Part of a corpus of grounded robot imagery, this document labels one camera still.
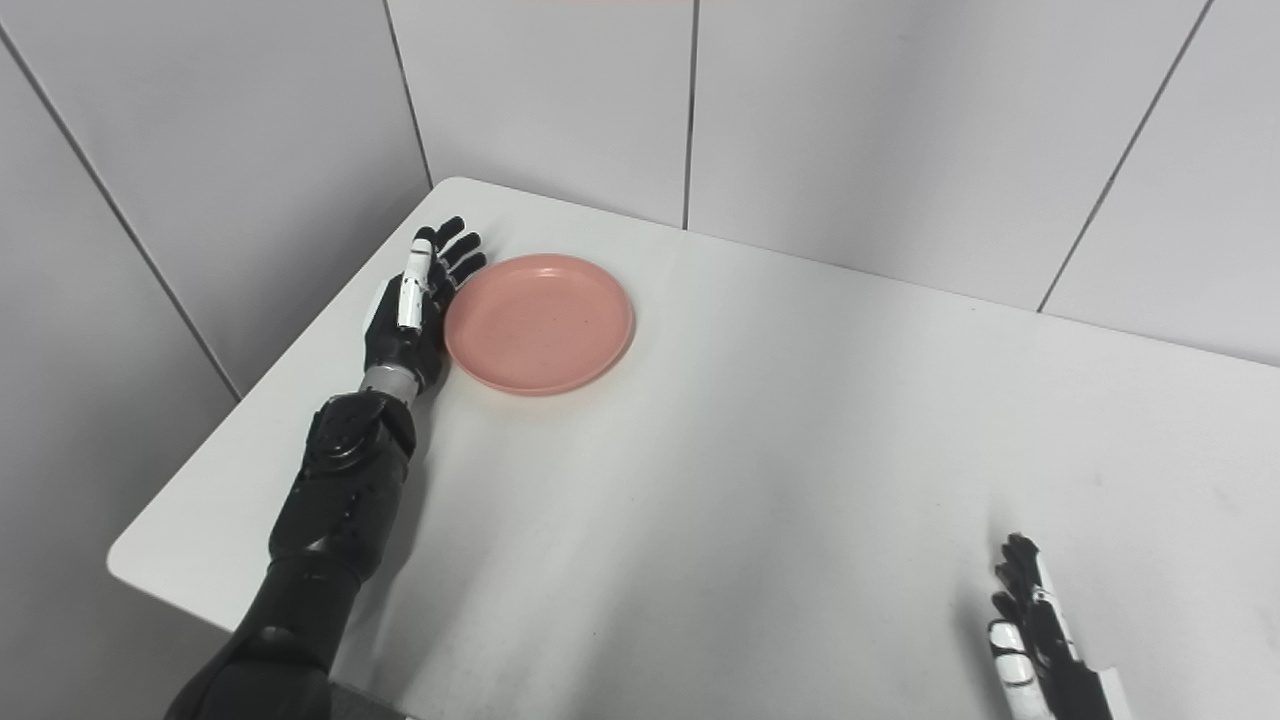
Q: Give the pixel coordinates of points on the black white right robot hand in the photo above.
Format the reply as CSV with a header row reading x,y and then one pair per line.
x,y
1050,650

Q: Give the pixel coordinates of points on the pink round plate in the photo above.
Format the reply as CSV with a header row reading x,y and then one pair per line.
x,y
540,322

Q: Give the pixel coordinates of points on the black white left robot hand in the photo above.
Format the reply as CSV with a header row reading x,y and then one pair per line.
x,y
395,335

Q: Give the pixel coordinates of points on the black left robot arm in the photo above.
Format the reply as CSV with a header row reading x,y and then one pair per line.
x,y
320,520

